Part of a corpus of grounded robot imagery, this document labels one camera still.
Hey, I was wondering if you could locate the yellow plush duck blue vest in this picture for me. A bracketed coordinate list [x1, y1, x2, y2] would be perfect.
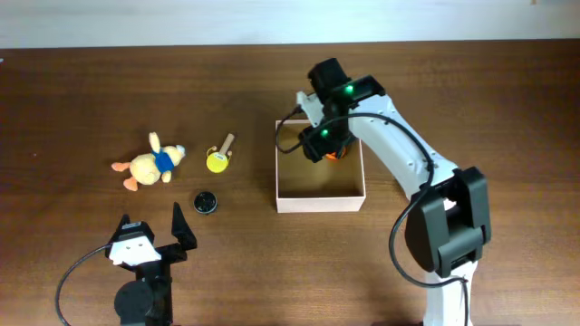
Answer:
[111, 132, 186, 191]

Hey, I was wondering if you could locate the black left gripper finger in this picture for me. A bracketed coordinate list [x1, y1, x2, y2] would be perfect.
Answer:
[111, 215, 150, 243]
[171, 202, 198, 250]

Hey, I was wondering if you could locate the orange round perforated puck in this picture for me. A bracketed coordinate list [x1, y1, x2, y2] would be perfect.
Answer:
[325, 148, 347, 160]

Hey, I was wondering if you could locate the yellow wooden rattle drum toy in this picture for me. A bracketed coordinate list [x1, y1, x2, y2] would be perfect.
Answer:
[206, 133, 235, 174]

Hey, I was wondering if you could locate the open beige cardboard box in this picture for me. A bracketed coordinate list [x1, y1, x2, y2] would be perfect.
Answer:
[275, 140, 366, 213]

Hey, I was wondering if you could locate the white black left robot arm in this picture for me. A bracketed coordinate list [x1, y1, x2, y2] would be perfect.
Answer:
[105, 203, 198, 326]

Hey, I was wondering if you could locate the black round perforated puck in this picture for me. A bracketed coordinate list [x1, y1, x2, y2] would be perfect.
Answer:
[193, 191, 218, 215]

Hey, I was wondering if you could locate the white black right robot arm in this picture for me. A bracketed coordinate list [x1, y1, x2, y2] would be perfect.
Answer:
[297, 58, 491, 325]

